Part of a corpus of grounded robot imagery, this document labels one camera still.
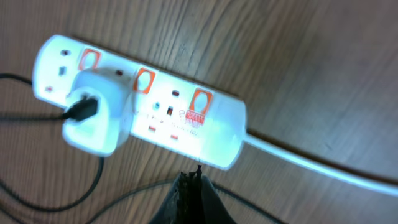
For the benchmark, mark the white charger plug adapter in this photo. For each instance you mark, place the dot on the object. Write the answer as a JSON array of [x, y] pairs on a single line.
[[99, 106]]

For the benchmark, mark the white power strip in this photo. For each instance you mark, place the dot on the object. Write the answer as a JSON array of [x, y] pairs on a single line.
[[185, 117]]

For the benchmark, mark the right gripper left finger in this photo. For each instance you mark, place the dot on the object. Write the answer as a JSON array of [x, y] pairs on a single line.
[[174, 209]]

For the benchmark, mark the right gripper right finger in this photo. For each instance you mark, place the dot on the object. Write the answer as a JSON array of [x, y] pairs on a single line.
[[212, 208]]

